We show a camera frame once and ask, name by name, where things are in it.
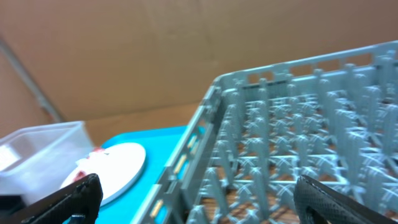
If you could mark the teal plastic tray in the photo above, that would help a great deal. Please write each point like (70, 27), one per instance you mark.
(159, 145)

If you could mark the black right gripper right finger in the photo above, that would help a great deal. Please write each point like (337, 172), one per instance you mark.
(315, 203)

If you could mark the grey dish rack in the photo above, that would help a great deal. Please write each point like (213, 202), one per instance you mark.
(332, 117)

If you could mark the large white plate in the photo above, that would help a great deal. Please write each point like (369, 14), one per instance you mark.
(118, 167)

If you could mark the clear plastic bin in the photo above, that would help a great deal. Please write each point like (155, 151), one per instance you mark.
(36, 160)

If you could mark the cardboard backdrop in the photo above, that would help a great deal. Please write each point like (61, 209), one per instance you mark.
(98, 58)

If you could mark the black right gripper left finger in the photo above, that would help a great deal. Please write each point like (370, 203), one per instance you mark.
(78, 202)

